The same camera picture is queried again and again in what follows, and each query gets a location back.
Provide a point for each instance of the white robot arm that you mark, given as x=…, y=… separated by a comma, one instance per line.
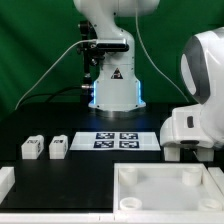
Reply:
x=118, y=90

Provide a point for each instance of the white square tabletop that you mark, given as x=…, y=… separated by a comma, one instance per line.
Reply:
x=165, y=187

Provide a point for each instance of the black camera on stand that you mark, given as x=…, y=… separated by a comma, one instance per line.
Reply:
x=95, y=52

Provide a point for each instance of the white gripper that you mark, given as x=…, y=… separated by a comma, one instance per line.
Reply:
x=183, y=128

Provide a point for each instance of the white fiducial tag sheet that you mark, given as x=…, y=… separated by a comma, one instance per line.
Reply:
x=130, y=141

